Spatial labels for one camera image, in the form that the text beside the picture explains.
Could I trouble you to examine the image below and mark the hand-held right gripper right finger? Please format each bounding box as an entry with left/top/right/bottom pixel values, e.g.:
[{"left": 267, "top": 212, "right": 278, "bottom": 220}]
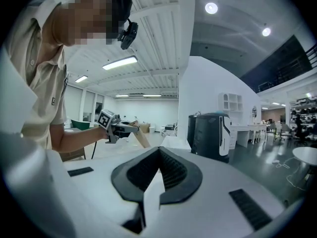
[{"left": 145, "top": 146, "right": 285, "bottom": 238}]

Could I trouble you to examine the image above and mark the white shelf cabinet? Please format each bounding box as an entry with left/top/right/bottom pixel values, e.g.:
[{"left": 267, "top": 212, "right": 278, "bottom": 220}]
[{"left": 217, "top": 92, "right": 244, "bottom": 133}]

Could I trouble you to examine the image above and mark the round white table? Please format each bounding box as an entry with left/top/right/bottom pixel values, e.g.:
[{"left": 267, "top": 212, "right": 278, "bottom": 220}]
[{"left": 292, "top": 146, "right": 317, "bottom": 166}]

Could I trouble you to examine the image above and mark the black head-worn camera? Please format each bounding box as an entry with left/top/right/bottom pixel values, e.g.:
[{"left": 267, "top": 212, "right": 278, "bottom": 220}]
[{"left": 117, "top": 18, "right": 139, "bottom": 51}]

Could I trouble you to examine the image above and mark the person's head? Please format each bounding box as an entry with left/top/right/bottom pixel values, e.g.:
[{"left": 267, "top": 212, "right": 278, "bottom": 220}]
[{"left": 41, "top": 0, "right": 133, "bottom": 49}]

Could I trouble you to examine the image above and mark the white ornate desk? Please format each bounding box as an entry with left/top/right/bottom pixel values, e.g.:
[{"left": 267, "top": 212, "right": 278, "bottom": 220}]
[{"left": 228, "top": 123, "right": 267, "bottom": 149}]

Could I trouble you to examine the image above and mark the person's left forearm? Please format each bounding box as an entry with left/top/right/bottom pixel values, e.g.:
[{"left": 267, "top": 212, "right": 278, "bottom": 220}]
[{"left": 50, "top": 125, "right": 110, "bottom": 154}]

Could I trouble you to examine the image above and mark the person's beige clothing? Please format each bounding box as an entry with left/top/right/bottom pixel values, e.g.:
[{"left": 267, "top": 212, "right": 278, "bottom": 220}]
[{"left": 4, "top": 0, "right": 69, "bottom": 150}]

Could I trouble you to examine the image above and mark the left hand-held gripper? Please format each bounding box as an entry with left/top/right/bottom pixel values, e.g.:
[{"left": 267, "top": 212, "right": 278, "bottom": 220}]
[{"left": 97, "top": 109, "right": 140, "bottom": 145}]

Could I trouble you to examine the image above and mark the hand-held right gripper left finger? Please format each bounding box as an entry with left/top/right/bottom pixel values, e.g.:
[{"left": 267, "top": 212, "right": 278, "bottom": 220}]
[{"left": 46, "top": 146, "right": 160, "bottom": 238}]

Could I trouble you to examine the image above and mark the looped white floor cable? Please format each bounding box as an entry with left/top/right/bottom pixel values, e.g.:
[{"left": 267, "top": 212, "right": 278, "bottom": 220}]
[{"left": 272, "top": 156, "right": 308, "bottom": 191}]

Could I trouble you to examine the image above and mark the beige paper bag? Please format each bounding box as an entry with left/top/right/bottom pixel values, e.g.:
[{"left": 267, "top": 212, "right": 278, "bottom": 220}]
[{"left": 128, "top": 119, "right": 152, "bottom": 149}]

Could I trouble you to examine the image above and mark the black and white machine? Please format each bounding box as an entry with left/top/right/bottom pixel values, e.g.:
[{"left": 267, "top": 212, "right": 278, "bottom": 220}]
[{"left": 187, "top": 112, "right": 232, "bottom": 164}]

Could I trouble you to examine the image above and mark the green chair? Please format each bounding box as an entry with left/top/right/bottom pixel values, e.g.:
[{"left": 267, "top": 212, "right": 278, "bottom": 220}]
[{"left": 71, "top": 119, "right": 91, "bottom": 130}]

